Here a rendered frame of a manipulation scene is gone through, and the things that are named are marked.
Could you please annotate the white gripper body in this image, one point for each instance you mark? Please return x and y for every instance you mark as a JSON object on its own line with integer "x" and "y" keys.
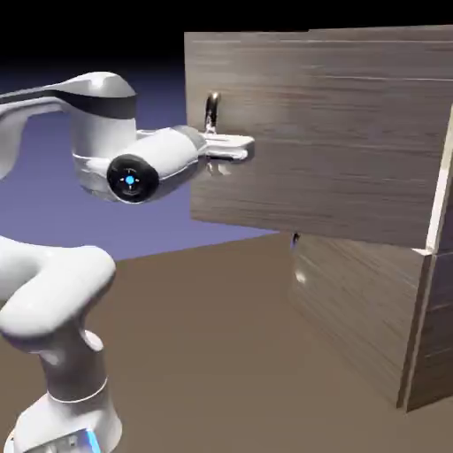
{"x": 230, "y": 144}

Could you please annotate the large dark wood cabinet door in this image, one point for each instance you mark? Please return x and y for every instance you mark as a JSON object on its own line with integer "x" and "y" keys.
{"x": 318, "y": 134}

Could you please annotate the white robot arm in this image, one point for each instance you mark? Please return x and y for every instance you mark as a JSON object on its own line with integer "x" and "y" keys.
{"x": 102, "y": 141}

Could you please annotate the small dark wood cabinet door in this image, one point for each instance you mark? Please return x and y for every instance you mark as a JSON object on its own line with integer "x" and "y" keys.
{"x": 354, "y": 304}

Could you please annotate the dark wood cabinet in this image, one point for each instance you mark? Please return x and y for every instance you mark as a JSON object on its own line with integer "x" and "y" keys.
{"x": 432, "y": 318}

